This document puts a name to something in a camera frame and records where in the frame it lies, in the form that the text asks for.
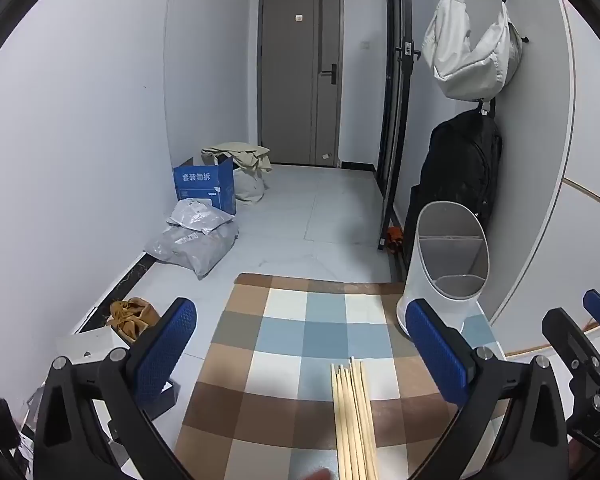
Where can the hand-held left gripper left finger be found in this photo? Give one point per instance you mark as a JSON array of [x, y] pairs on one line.
[[167, 345]]

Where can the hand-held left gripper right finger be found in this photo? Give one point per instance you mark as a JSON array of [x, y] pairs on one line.
[[437, 347]]

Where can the white utensil holder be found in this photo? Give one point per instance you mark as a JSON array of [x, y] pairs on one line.
[[430, 280]]

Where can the bundle of wooden chopsticks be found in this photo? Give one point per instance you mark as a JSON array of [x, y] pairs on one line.
[[352, 420]]

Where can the white shoulder bag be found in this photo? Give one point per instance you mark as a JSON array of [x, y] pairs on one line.
[[460, 55]]

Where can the white cardboard box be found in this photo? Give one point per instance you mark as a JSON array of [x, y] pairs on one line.
[[82, 342]]

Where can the large grey parcel bag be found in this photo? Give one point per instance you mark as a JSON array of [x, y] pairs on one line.
[[190, 252]]

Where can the checkered tablecloth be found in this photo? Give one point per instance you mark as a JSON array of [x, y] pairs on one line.
[[280, 360]]

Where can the orange object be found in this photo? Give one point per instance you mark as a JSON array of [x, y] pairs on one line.
[[395, 237]]

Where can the small white parcel bag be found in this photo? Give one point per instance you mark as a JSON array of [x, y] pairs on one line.
[[197, 215]]

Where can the blue cardboard box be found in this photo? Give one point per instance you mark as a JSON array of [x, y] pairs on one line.
[[200, 185]]

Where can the white sack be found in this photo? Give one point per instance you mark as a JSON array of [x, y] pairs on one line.
[[247, 187]]

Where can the black backpack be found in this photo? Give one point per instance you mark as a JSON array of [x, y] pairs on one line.
[[460, 165]]

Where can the beige cloth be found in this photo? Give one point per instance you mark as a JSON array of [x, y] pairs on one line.
[[240, 152]]

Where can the black framed glass door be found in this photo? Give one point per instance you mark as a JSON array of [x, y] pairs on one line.
[[394, 135]]

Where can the grey entrance door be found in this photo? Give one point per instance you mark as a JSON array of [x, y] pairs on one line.
[[290, 100]]

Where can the black door lock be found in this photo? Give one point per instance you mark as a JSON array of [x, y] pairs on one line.
[[331, 72]]

